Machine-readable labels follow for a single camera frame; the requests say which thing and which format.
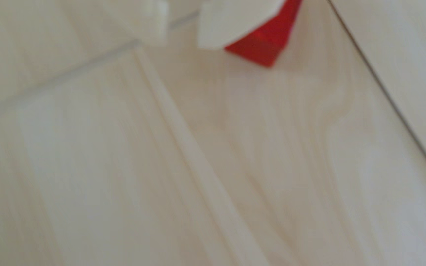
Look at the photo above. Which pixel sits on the red block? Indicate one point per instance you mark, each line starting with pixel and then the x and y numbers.
pixel 270 42

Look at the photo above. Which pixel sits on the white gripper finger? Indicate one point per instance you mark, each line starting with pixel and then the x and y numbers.
pixel 231 20
pixel 144 20

